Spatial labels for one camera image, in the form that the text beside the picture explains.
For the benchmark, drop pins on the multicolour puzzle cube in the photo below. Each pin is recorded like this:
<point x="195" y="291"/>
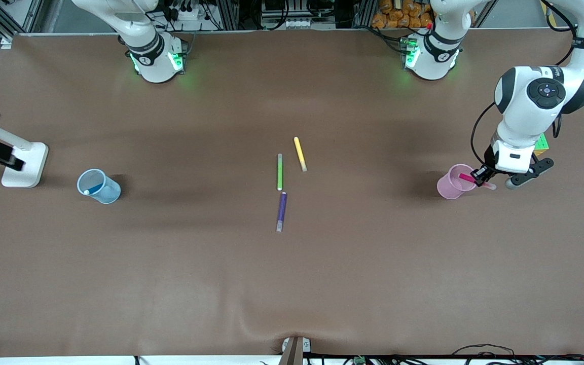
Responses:
<point x="543" y="144"/>

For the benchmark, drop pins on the aluminium frame strut with bracket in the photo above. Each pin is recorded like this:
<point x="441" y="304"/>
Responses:
<point x="6" y="42"/>

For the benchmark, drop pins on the brown table cover mat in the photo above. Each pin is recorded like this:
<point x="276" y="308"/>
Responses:
<point x="292" y="279"/>

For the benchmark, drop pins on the orange snack bags pile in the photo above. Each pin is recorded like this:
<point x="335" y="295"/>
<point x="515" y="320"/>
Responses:
<point x="398" y="17"/>

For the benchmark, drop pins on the blue mesh cup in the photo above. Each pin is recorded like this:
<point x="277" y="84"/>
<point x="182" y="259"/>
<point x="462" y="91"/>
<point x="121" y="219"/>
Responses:
<point x="110" y="195"/>

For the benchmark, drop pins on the blue marker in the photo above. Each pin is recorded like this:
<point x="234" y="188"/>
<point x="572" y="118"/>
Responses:
<point x="94" y="188"/>

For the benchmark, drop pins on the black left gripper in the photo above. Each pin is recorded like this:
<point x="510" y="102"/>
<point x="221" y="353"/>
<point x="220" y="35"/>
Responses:
<point x="482" y="173"/>

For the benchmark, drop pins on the purple marker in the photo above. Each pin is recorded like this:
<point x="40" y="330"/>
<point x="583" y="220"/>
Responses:
<point x="282" y="208"/>

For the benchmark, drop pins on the pink marker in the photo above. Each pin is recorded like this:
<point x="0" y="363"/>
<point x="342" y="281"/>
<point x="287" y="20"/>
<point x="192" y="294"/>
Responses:
<point x="465" y="177"/>

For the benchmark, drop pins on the yellow marker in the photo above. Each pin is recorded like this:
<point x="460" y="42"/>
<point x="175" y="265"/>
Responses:
<point x="299" y="151"/>

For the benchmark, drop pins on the pink mesh cup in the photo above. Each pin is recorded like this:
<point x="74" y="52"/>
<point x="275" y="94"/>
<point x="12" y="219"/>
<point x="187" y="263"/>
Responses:
<point x="446" y="188"/>

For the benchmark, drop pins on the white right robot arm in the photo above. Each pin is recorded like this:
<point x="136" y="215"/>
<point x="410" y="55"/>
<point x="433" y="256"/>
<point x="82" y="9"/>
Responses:
<point x="157" y="66"/>

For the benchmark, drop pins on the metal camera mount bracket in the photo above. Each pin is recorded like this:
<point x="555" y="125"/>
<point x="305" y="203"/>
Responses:
<point x="294" y="351"/>

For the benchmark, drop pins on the white power strip with plugs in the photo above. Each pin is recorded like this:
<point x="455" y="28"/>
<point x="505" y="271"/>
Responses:
<point x="190" y="14"/>

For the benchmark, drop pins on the green marker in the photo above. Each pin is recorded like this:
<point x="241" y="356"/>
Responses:
<point x="280" y="175"/>

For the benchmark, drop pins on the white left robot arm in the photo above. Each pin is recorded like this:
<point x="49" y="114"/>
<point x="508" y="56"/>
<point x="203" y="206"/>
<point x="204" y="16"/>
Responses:
<point x="517" y="116"/>

